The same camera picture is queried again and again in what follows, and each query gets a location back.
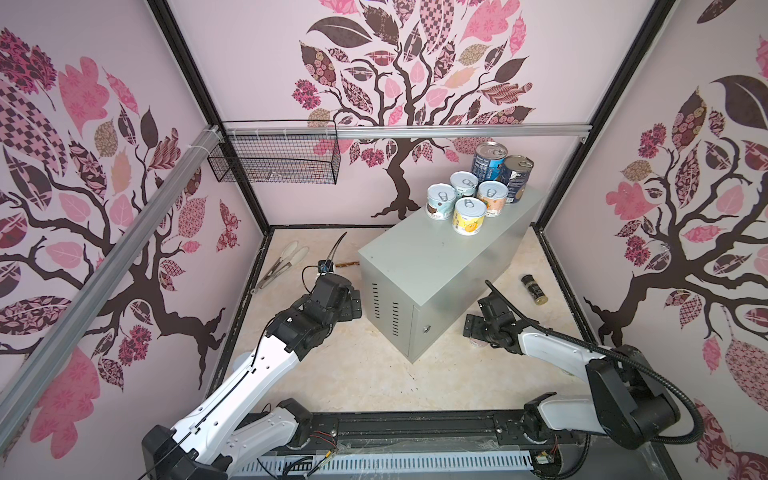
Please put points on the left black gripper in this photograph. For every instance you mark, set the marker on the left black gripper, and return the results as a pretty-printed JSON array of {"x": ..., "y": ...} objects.
[{"x": 352, "y": 307}]

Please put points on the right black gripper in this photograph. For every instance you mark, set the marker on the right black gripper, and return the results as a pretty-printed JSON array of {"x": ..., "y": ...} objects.
[{"x": 474, "y": 331}]

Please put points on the yellow label white-lid can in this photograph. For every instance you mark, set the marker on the yellow label white-lid can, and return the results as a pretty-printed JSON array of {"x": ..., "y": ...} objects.
[{"x": 468, "y": 216}]

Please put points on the orange label white-lid can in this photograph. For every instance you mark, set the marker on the orange label white-lid can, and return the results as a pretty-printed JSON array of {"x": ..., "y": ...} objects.
[{"x": 494, "y": 195}]

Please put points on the light blue white-lid can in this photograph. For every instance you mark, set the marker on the light blue white-lid can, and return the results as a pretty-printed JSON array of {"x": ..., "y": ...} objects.
[{"x": 441, "y": 199}]

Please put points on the teal label white-lid can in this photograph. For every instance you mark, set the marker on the teal label white-lid can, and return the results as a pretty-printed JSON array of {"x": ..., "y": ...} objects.
[{"x": 464, "y": 183}]

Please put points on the dark grey tin can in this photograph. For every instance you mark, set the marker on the dark grey tin can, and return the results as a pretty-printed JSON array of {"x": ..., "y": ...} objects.
[{"x": 515, "y": 172}]

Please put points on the blue label tin can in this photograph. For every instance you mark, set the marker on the blue label tin can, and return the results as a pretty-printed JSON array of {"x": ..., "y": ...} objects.
[{"x": 488, "y": 160}]

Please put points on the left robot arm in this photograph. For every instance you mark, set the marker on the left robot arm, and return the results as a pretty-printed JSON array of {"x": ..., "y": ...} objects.
[{"x": 212, "y": 441}]

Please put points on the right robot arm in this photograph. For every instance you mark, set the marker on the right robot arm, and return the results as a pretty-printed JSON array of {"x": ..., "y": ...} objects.
[{"x": 628, "y": 401}]

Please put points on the dark spice jar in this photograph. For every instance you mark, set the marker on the dark spice jar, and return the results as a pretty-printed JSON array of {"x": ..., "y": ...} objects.
[{"x": 534, "y": 289}]

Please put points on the grey metal cabinet box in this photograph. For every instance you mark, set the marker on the grey metal cabinet box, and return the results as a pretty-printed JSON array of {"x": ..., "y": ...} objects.
[{"x": 420, "y": 276}]

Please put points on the grey-green white-lid can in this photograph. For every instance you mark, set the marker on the grey-green white-lid can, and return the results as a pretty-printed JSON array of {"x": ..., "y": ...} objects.
[{"x": 240, "y": 360}]

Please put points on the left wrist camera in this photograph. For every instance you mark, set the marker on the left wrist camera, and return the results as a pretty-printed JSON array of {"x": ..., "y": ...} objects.
[{"x": 325, "y": 266}]

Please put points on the white slotted cable duct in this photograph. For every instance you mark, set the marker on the white slotted cable duct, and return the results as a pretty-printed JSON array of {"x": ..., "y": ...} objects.
[{"x": 384, "y": 464}]

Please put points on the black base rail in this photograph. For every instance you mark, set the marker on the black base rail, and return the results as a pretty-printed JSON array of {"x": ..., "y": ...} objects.
[{"x": 568, "y": 455}]

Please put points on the black wire basket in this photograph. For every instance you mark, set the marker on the black wire basket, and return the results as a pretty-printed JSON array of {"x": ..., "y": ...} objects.
[{"x": 278, "y": 151}]

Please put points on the aluminium horizontal rail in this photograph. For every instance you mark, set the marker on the aluminium horizontal rail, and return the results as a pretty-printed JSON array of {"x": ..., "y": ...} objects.
[{"x": 424, "y": 131}]

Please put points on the aluminium diagonal rail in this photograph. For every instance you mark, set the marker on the aluminium diagonal rail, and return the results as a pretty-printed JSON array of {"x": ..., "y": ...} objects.
[{"x": 45, "y": 362}]

